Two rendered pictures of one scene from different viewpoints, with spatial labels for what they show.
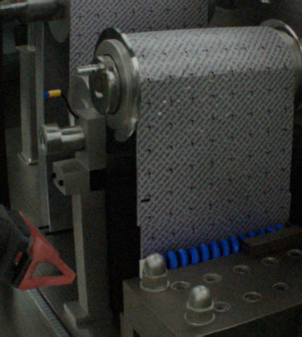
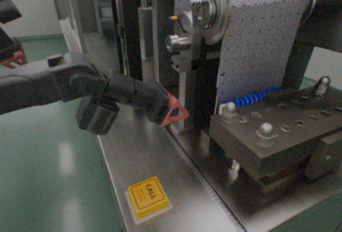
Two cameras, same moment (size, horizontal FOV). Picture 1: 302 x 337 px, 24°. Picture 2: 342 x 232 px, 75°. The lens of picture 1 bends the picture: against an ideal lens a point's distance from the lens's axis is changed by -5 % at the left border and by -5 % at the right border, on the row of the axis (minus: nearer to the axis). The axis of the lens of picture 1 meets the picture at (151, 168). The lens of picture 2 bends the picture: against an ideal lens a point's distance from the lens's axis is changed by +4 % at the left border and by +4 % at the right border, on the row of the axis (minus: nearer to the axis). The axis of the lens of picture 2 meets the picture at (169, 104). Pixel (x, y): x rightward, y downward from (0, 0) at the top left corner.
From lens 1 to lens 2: 0.40 m
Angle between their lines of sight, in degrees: 10
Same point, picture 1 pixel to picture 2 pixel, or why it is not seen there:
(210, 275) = (254, 113)
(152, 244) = (222, 95)
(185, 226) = (236, 87)
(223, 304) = not seen: hidden behind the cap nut
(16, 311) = (147, 129)
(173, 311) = (245, 136)
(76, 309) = (177, 126)
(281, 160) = (284, 54)
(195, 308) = (264, 136)
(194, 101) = (252, 21)
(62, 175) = (178, 62)
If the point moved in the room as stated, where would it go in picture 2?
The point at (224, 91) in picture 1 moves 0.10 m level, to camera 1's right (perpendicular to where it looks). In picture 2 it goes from (268, 15) to (313, 14)
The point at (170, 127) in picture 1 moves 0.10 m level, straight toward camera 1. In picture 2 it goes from (239, 36) to (252, 49)
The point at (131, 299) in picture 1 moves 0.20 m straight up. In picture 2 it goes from (216, 126) to (229, 42)
